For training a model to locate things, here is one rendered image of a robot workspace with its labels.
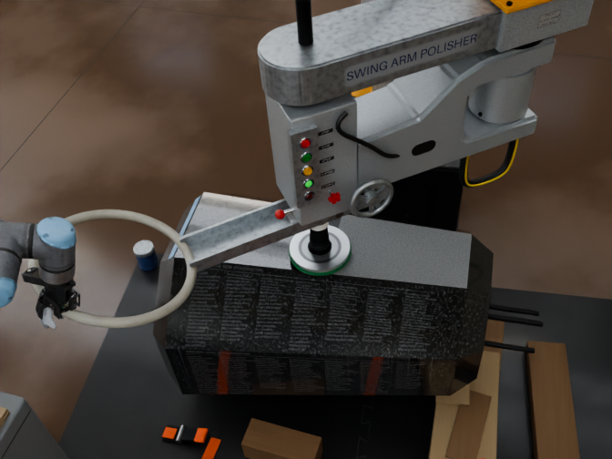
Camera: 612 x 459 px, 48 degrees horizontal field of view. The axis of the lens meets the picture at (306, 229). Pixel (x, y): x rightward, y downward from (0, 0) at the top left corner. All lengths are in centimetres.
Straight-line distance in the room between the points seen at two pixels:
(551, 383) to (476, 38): 163
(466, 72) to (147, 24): 370
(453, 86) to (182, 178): 229
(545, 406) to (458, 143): 128
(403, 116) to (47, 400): 207
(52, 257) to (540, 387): 206
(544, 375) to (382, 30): 176
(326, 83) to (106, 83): 325
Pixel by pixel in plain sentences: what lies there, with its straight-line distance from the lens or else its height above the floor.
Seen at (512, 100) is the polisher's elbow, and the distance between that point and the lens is 228.
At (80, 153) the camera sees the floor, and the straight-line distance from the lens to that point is 443.
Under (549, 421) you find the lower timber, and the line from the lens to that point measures 304.
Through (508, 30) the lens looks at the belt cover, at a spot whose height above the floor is 164.
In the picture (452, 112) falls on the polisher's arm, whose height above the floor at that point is 139.
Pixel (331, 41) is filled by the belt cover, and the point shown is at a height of 170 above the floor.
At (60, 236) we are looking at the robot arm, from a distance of 181.
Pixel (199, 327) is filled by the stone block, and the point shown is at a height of 66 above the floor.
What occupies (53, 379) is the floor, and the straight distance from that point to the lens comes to 341.
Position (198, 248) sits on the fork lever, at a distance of 225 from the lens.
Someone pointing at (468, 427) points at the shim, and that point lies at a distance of 282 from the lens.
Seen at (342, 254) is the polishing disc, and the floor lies 88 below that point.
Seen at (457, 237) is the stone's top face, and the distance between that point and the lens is 253.
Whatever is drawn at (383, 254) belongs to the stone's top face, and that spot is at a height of 83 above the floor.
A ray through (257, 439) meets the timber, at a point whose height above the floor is 13.
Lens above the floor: 271
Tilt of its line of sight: 48 degrees down
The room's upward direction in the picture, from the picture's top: 5 degrees counter-clockwise
